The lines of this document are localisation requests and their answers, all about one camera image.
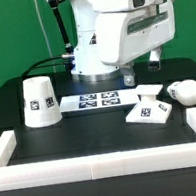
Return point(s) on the white lamp bulb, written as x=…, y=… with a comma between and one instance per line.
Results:
x=184, y=92

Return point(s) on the white marker tag sheet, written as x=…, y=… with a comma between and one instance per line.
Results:
x=98, y=100

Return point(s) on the white U-shaped frame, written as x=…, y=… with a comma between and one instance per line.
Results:
x=93, y=167

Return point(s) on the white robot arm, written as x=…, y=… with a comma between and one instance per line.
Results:
x=88, y=66

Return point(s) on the white lamp shade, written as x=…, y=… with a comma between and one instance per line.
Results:
x=40, y=105

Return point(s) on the white lamp base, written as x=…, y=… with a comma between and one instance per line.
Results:
x=149, y=109

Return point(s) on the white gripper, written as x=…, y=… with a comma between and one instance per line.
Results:
x=124, y=36

